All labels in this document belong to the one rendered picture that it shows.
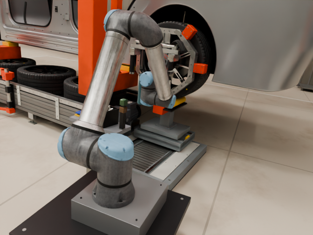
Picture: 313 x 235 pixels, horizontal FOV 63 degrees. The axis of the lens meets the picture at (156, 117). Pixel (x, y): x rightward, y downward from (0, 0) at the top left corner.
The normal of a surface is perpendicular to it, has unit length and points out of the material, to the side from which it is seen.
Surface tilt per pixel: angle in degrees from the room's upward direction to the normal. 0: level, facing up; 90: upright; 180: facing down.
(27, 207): 0
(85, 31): 90
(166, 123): 90
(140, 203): 1
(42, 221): 0
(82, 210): 90
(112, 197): 71
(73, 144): 63
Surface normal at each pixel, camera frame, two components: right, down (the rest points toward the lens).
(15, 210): 0.10, -0.94
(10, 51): 0.87, 0.25
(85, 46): -0.49, 0.25
